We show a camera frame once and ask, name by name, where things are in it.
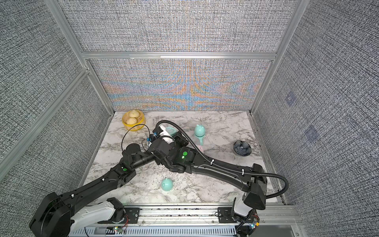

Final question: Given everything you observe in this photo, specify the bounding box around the clear bottle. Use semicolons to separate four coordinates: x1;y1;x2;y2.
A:
194;136;204;148

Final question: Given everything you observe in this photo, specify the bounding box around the mint cap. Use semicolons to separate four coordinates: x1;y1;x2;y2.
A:
194;124;205;137
161;178;173;192

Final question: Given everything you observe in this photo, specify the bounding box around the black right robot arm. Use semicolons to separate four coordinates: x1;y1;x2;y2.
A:
148;133;268;217

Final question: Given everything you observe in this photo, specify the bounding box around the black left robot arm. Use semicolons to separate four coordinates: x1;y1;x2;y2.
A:
29;144;155;237

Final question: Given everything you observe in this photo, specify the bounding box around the lower steamed bun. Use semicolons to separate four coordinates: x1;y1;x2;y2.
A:
125;117;138;125

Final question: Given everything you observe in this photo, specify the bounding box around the steamed bun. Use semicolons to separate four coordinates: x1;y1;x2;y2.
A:
125;117;138;125
128;110;140;118

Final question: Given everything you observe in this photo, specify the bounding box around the yellow bamboo steamer basket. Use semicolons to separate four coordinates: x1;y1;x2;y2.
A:
121;110;146;131

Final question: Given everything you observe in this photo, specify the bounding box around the upper steamed bun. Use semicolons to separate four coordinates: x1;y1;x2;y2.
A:
128;110;140;118

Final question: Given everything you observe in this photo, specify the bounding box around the patterned small bowl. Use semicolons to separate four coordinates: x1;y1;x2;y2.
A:
233;141;252;157

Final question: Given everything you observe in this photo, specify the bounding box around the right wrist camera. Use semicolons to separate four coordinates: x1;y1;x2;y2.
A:
150;125;175;144

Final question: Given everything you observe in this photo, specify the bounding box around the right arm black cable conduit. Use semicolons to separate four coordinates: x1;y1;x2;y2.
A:
155;119;290;199

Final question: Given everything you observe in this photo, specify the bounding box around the left camera black cable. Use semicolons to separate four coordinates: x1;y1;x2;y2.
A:
121;123;151;153

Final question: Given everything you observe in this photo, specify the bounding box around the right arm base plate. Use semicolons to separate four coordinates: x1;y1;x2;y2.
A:
215;207;260;230

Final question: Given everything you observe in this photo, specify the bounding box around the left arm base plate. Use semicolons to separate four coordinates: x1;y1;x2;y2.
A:
98;207;140;224

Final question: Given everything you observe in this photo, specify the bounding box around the aluminium front rail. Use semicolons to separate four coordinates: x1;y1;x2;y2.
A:
68;203;307;237

